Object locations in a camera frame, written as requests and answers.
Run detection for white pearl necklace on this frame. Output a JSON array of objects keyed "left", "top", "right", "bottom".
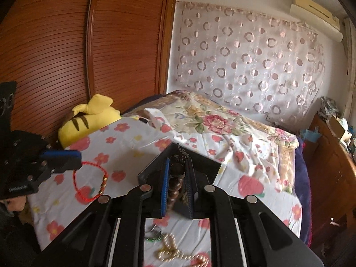
[{"left": 154, "top": 233, "right": 211, "bottom": 267}]

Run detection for red cord bracelet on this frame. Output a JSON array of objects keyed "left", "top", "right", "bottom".
[{"left": 72, "top": 160, "right": 110, "bottom": 203}]

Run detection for yellow striped plush toy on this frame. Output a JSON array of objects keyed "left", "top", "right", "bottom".
[{"left": 58, "top": 94, "right": 121, "bottom": 148}]

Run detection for wooden slatted headboard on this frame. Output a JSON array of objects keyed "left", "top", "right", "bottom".
[{"left": 1, "top": 0, "right": 173, "bottom": 140}]

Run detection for blue paper on cabinet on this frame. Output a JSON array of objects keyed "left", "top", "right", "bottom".
[{"left": 299, "top": 129, "right": 322, "bottom": 143}]

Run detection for cardboard box on cabinet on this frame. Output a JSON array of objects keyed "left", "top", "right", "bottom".
[{"left": 328, "top": 116, "right": 352, "bottom": 142}]

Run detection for dark brown bead bracelet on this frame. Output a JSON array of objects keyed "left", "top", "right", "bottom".
[{"left": 166, "top": 159, "right": 186, "bottom": 215}]

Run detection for sheer circle pattern curtain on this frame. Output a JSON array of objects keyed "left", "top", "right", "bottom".
[{"left": 171, "top": 2, "right": 325, "bottom": 129}]

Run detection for green small jewelry piece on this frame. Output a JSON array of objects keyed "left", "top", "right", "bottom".
[{"left": 144, "top": 225, "right": 163, "bottom": 242}]

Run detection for strawberry flower print bedspread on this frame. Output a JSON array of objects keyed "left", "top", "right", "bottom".
[{"left": 30, "top": 109, "right": 309, "bottom": 266}]

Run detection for wooden side cabinet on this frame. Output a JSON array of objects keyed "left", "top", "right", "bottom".
[{"left": 307, "top": 115, "right": 355, "bottom": 232}]

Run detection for black open jewelry box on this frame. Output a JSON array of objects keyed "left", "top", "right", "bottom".
[{"left": 138, "top": 142, "right": 221, "bottom": 219}]

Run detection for person's left hand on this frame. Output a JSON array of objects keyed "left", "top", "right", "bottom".
[{"left": 4, "top": 196, "right": 26, "bottom": 212}]

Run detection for wall air conditioner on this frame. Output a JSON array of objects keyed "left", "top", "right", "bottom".
[{"left": 290, "top": 0, "right": 343, "bottom": 42}]

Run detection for floral quilt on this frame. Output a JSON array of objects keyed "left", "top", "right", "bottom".
[{"left": 125, "top": 90, "right": 311, "bottom": 244}]

